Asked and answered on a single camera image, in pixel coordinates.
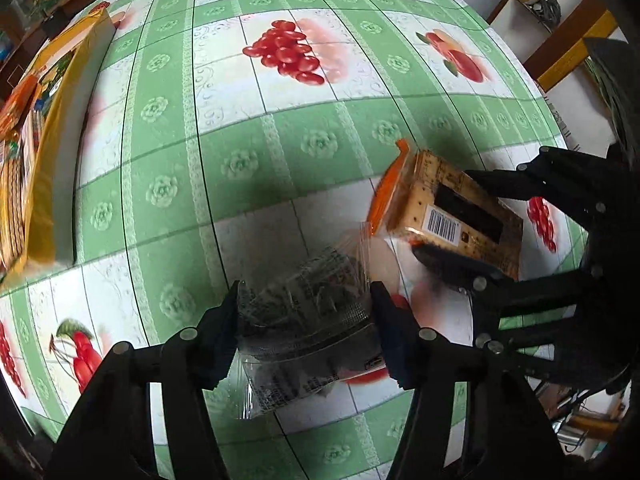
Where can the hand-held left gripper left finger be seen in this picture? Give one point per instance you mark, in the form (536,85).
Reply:
(222,337)

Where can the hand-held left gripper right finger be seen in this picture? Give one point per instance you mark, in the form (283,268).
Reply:
(395,342)

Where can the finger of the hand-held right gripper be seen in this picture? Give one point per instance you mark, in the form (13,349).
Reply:
(540,180)
(465,272)

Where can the orange cracker packet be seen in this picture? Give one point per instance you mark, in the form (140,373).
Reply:
(465,210)

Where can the dark snack packet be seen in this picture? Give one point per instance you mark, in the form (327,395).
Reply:
(305,320)

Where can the yellow cardboard box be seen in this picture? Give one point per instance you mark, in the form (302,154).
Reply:
(70,170)

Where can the yellow plank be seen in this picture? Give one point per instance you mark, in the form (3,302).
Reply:
(575,57)

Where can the black and yellow bag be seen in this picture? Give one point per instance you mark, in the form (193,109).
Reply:
(545,4)

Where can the green fruit-print tablecloth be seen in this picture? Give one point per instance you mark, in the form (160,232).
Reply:
(250,135)

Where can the stack of snack packets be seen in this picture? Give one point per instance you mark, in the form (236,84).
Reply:
(15,170)

